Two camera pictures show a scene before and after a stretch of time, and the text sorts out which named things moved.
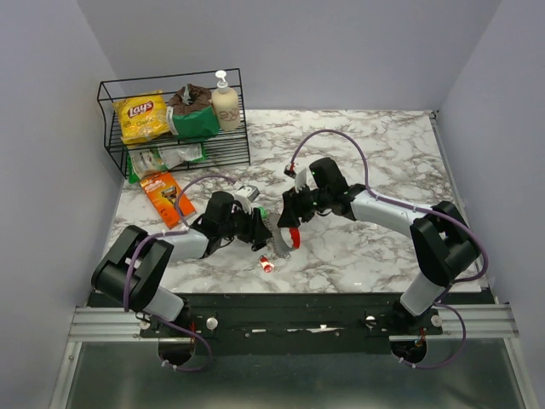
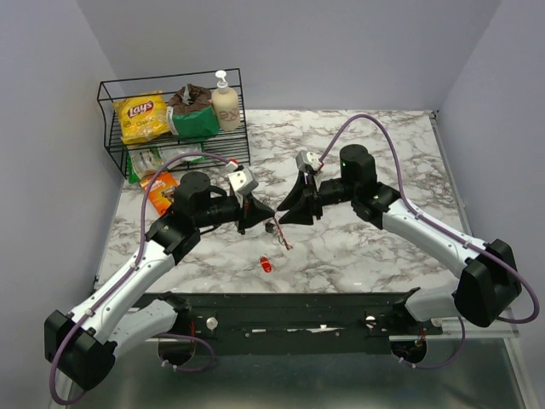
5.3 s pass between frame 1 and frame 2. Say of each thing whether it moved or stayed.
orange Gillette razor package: stayed
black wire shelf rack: stayed
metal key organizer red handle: moved
